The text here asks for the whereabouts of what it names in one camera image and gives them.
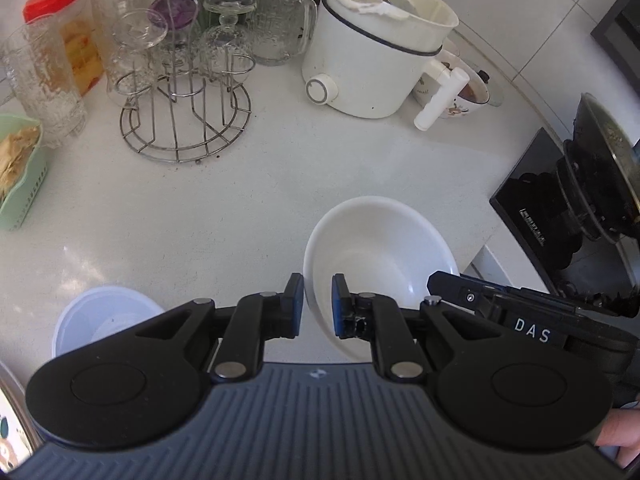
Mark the green plastic basket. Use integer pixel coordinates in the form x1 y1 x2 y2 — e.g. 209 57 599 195
1 114 48 231

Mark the purple upturned goblet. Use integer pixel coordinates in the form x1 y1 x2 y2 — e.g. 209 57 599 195
151 0 201 73

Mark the person's right hand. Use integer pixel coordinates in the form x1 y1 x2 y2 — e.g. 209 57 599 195
597 400 640 468

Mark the floral bowl with brown food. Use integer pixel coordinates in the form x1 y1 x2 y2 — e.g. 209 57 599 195
412 50 490 119

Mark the red lid plastic jar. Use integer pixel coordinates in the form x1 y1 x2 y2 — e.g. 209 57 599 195
23 0 104 96

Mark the white plastic bowl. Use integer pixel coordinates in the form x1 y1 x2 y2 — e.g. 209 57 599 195
51 285 165 358
303 196 459 362

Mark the black induction cooktop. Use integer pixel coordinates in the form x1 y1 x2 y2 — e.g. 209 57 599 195
490 129 639 318

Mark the clear upturned goblet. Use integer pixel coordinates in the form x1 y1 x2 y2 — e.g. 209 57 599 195
200 0 256 91
108 9 168 98

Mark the floral ceramic plate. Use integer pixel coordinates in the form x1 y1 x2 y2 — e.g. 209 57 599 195
0 363 42 474

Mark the small glass lid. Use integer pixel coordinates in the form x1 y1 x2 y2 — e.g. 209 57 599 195
476 70 503 107

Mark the white electric cooking pot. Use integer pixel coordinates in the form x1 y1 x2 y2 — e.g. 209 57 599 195
302 0 469 131

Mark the wire cup drying rack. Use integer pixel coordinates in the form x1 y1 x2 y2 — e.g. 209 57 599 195
106 34 257 165

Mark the dark wok pan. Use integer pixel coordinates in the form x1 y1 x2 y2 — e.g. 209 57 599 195
555 93 639 244

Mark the textured glass mug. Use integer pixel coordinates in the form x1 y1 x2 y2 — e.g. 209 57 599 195
250 0 318 66

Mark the dry noodles bundle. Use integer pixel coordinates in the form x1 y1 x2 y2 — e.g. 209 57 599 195
0 126 40 200

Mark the tall textured glass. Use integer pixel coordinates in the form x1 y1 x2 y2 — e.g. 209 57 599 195
1 14 88 148

